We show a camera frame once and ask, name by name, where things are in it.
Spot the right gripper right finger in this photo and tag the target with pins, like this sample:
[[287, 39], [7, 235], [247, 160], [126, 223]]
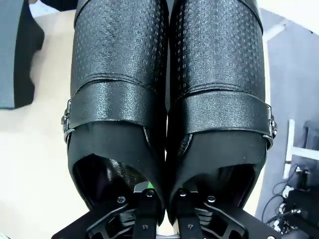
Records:
[[185, 214]]

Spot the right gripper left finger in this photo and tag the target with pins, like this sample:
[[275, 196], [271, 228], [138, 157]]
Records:
[[147, 211]]

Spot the black textured buckle shoe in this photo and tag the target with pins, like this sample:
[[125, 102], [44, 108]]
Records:
[[119, 62], [219, 62]]

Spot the black slanted shoe stand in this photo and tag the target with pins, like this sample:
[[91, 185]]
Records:
[[10, 49]]

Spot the person's left hand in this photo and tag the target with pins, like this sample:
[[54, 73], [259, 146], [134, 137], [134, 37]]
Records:
[[32, 1]]

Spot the black electronics box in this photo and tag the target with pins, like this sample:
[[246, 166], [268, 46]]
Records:
[[304, 201]]

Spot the white metal leg frame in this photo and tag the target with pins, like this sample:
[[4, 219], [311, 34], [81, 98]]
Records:
[[290, 139]]

